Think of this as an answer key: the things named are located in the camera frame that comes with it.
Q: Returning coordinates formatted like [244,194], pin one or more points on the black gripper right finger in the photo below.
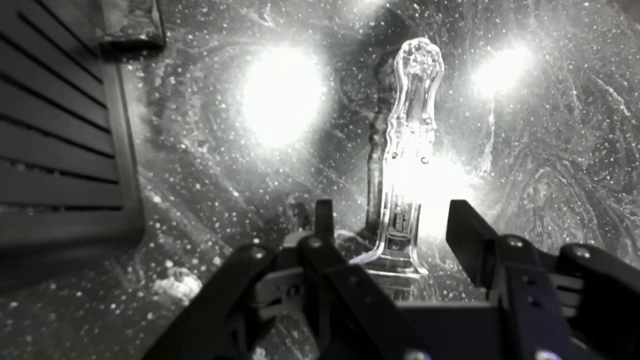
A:
[581,302]

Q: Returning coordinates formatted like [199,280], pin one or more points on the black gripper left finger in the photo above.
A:
[348,315]

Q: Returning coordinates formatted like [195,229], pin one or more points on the clear plastic scoop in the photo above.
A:
[407,154]

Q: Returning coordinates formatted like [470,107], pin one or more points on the black divided organizer box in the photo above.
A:
[69,177]

